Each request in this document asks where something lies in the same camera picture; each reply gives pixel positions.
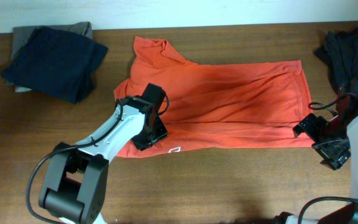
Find black crumpled garment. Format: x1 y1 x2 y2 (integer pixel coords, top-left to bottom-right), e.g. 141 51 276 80
314 27 358 93

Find grey garment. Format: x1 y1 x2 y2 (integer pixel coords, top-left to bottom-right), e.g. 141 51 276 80
6 21 93 93

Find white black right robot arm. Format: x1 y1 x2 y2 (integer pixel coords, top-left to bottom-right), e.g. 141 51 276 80
272 81 358 224

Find red soccer t-shirt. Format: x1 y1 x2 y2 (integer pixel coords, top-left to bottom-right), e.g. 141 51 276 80
114 37 312 158

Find navy garment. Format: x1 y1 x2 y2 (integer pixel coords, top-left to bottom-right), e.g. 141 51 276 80
1 26 109 105

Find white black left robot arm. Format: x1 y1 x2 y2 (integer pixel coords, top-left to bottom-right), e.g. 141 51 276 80
39 93 169 223

